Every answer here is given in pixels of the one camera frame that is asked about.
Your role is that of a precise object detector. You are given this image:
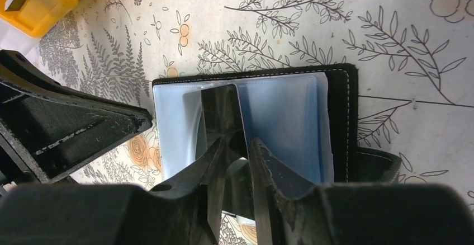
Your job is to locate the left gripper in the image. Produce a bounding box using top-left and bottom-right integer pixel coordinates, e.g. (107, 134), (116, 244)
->
(1, 50), (152, 195)

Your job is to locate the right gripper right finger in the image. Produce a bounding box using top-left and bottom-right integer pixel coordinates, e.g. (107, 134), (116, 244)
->
(250, 139), (473, 244)

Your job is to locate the orange bin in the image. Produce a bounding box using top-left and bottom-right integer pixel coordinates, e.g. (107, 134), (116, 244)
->
(1, 0), (79, 37)

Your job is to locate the black leather card holder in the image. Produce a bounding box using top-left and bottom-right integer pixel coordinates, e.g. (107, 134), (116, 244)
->
(152, 63), (401, 183)

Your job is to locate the floral table mat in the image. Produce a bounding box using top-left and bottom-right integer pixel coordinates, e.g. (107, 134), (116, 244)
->
(26, 0), (473, 209)

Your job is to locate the white plastic bin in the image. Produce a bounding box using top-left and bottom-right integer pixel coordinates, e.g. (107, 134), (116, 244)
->
(1, 19), (40, 56)

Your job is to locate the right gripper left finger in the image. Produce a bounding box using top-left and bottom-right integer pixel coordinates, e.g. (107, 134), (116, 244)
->
(1, 138), (227, 244)

